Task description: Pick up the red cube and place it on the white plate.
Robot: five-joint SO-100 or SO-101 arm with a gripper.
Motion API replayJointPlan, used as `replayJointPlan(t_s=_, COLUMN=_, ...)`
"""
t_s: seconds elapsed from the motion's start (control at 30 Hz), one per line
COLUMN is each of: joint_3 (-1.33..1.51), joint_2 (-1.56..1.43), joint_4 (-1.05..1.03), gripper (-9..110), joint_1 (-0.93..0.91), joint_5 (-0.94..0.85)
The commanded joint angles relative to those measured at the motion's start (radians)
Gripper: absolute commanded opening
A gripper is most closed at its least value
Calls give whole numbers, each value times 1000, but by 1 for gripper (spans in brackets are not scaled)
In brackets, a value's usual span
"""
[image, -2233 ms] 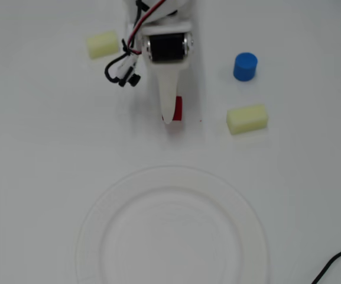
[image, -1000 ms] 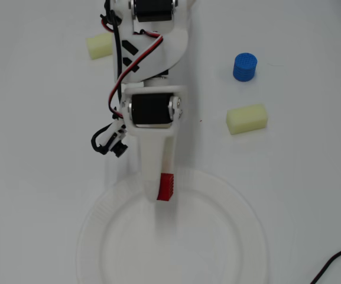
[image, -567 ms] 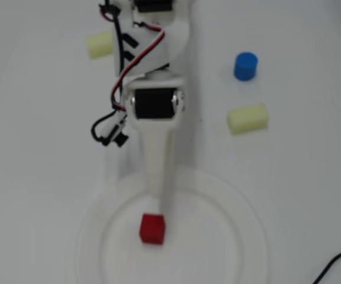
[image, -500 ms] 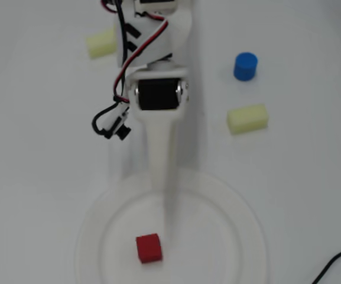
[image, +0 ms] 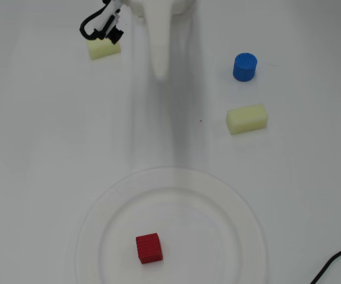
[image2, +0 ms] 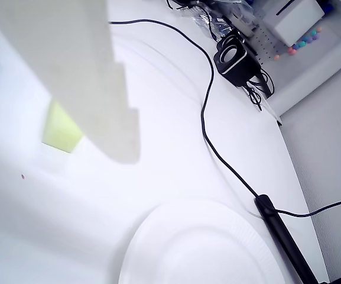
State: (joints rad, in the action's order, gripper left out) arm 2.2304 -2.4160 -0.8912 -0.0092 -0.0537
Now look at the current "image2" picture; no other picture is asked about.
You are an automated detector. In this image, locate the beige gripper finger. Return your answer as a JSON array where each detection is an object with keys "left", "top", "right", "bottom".
[{"left": 0, "top": 0, "right": 141, "bottom": 164}]

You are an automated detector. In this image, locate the yellow-green block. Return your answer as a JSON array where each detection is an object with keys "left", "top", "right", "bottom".
[{"left": 41, "top": 100, "right": 85, "bottom": 154}]

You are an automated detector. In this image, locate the clear plastic bag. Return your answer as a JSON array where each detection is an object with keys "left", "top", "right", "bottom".
[{"left": 191, "top": 7, "right": 229, "bottom": 41}]

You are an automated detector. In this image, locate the black desktop speaker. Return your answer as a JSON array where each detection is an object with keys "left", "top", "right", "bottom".
[{"left": 213, "top": 30, "right": 263, "bottom": 88}]

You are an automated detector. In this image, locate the white paper plate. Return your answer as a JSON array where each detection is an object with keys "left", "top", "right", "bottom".
[{"left": 118, "top": 201, "right": 287, "bottom": 284}]

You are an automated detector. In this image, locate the white box with slot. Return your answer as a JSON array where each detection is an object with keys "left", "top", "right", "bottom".
[{"left": 262, "top": 0, "right": 326, "bottom": 48}]

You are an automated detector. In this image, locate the black stand bar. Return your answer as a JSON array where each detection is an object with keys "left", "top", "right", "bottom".
[{"left": 255, "top": 193, "right": 319, "bottom": 284}]

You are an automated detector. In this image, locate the long black cable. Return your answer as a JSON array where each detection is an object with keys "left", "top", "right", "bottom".
[{"left": 108, "top": 18, "right": 261, "bottom": 198}]

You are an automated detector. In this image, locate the tangled black speaker cable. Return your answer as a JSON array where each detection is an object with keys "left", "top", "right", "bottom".
[{"left": 242, "top": 68, "right": 275, "bottom": 112}]

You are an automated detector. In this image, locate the thin black cable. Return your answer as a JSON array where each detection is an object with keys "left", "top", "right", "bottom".
[{"left": 275, "top": 197, "right": 341, "bottom": 218}]

